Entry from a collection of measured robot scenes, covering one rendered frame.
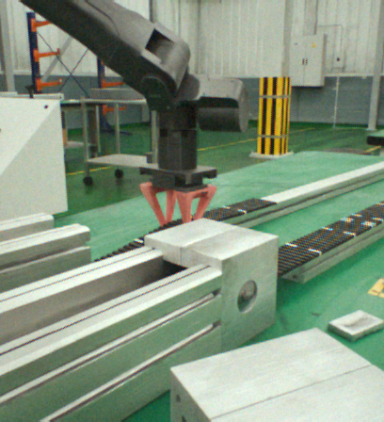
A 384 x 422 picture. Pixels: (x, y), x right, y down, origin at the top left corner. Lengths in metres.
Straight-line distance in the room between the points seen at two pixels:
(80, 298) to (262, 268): 0.17
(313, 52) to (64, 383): 11.69
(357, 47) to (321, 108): 1.51
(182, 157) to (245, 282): 0.27
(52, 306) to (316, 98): 11.82
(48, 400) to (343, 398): 0.18
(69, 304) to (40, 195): 0.54
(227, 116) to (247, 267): 0.25
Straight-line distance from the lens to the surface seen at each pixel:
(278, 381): 0.26
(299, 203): 0.97
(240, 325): 0.47
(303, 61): 12.00
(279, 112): 6.82
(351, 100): 11.86
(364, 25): 11.87
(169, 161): 0.67
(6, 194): 0.89
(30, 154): 0.91
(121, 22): 0.62
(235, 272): 0.44
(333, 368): 0.28
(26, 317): 0.39
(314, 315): 0.55
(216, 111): 0.64
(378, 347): 0.51
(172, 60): 0.62
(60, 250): 0.55
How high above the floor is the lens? 1.02
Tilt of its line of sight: 15 degrees down
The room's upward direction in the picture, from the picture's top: straight up
